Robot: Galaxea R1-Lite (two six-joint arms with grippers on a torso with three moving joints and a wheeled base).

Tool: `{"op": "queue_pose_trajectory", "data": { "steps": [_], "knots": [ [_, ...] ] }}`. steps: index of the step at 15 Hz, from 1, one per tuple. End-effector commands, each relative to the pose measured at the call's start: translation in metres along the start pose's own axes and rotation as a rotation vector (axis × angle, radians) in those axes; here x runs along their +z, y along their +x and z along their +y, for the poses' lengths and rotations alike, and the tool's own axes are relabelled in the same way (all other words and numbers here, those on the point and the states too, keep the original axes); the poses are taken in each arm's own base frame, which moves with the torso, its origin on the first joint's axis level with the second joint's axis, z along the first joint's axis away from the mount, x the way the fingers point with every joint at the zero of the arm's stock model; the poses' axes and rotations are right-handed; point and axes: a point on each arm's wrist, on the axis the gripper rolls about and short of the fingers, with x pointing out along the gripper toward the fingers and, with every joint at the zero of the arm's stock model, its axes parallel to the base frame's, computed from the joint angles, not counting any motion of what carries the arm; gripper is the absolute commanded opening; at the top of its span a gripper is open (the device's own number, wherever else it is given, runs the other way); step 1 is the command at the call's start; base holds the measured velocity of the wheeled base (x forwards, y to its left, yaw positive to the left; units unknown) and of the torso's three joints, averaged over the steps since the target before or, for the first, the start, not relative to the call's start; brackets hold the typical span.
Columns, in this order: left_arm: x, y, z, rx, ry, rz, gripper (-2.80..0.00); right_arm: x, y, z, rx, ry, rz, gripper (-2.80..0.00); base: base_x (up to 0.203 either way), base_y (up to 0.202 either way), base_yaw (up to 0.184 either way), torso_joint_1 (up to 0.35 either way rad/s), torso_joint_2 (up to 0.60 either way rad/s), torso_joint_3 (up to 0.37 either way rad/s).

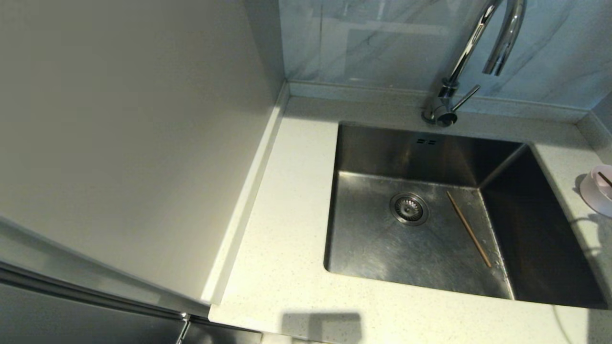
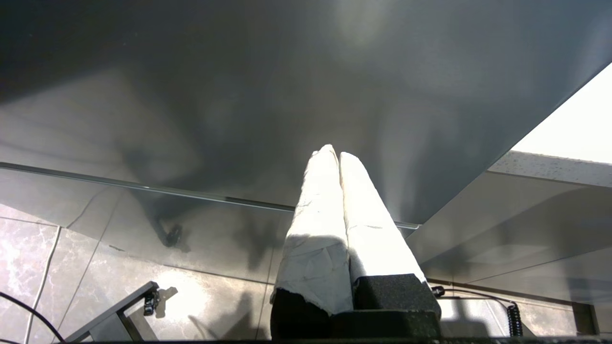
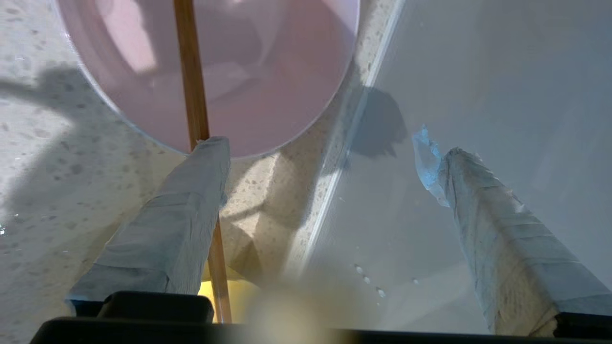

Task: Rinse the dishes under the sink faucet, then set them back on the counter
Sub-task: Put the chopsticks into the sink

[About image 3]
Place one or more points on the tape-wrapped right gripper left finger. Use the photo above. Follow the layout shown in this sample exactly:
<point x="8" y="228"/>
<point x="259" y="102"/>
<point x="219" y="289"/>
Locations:
<point x="167" y="229"/>

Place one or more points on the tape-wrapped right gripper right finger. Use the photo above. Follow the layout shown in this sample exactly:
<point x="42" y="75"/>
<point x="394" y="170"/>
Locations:
<point x="507" y="253"/>

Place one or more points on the yellow plastic bowl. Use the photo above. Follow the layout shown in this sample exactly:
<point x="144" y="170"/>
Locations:
<point x="239" y="298"/>

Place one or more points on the pink plastic bowl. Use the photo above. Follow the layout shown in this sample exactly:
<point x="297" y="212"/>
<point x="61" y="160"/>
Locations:
<point x="277" y="71"/>

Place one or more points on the brown wooden chopstick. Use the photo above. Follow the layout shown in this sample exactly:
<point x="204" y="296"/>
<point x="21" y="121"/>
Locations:
<point x="191" y="71"/>

